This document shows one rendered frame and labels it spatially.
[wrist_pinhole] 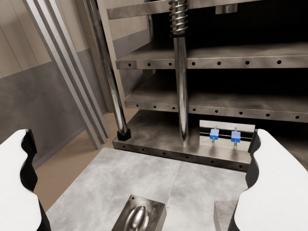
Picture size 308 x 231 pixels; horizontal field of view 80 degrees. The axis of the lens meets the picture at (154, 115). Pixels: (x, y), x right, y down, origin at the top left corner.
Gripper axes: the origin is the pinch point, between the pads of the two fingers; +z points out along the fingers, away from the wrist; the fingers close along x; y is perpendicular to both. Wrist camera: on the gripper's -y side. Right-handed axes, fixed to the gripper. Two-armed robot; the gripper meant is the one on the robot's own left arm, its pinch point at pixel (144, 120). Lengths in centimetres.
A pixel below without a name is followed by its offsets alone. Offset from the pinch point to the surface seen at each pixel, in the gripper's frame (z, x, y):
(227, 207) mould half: 28, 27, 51
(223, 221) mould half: 23, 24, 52
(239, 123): 68, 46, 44
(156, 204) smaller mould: 34, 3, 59
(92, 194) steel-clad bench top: 47, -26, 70
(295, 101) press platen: 70, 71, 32
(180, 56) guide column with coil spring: 75, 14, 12
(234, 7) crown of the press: 97, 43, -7
